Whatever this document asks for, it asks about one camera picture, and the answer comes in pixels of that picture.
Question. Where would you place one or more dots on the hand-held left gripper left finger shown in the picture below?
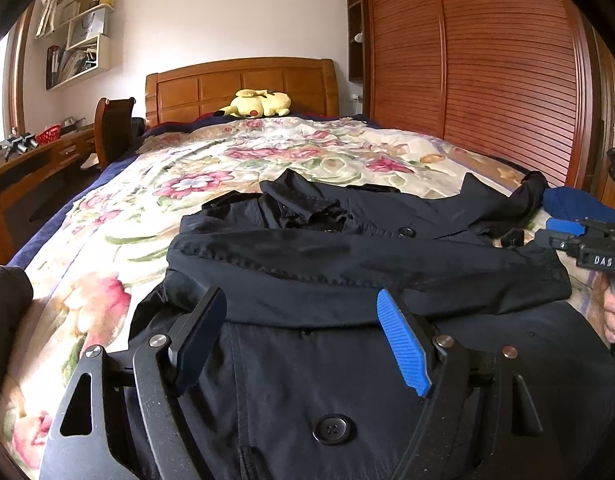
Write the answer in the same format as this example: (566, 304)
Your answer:
(203, 332)

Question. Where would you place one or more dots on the red basket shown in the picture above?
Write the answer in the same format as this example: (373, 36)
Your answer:
(48, 136)

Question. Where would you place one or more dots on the white wall shelf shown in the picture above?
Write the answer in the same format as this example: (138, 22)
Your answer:
(87, 55)

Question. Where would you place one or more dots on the wooden louvered wardrobe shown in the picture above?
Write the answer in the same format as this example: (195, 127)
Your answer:
(477, 70)

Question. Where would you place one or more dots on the person's right hand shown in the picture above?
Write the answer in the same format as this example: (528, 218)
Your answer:
(612, 315)

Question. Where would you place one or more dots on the wooden desk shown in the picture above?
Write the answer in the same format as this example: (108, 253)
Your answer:
(47, 157)

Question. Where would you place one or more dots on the floral blanket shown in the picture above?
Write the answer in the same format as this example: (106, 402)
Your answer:
(187, 160)

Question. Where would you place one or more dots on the window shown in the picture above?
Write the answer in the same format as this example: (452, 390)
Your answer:
(5, 90)

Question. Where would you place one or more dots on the wooden chair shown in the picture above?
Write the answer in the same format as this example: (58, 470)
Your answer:
(106, 127)

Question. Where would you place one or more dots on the black leather garment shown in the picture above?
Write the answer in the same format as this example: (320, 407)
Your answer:
(5, 320)

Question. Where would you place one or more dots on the wooden headboard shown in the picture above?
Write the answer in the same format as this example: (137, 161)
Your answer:
(187, 90)

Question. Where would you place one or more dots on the black coat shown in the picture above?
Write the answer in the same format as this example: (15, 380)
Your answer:
(307, 260)

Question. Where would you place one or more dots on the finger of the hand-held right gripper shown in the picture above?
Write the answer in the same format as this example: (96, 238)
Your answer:
(565, 226)
(565, 243)

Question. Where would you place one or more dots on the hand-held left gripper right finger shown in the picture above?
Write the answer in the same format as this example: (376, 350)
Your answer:
(402, 340)

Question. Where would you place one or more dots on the blue cloth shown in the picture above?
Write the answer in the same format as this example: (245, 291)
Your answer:
(577, 202)

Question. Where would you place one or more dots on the yellow plush toy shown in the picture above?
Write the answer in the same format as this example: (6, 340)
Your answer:
(252, 104)

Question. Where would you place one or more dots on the wooden door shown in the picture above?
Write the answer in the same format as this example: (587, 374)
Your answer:
(612, 100)

